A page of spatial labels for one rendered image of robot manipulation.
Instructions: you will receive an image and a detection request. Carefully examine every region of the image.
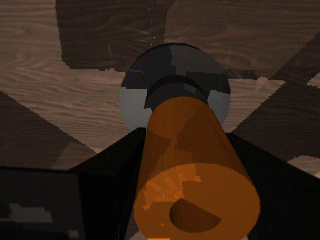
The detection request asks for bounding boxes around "orange cylindrical knob with hole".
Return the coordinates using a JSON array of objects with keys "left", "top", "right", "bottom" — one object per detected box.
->
[{"left": 134, "top": 96, "right": 261, "bottom": 240}]

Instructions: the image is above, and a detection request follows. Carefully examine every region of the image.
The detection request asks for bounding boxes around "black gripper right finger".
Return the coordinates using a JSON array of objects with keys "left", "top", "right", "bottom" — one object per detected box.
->
[{"left": 226, "top": 133, "right": 320, "bottom": 240}]

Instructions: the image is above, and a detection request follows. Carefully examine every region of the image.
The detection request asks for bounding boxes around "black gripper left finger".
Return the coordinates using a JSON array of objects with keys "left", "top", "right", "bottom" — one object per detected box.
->
[{"left": 0, "top": 127, "right": 146, "bottom": 240}]

